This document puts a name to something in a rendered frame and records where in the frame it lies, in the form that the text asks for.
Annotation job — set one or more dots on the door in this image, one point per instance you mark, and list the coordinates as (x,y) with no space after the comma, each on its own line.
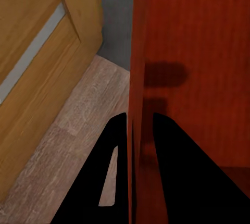
(45,48)

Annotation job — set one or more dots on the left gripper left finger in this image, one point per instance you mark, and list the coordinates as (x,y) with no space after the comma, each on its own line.
(81,204)

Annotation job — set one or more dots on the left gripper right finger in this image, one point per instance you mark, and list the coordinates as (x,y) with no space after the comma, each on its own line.
(196,190)

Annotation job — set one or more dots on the storage box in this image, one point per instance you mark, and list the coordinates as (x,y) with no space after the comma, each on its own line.
(190,61)

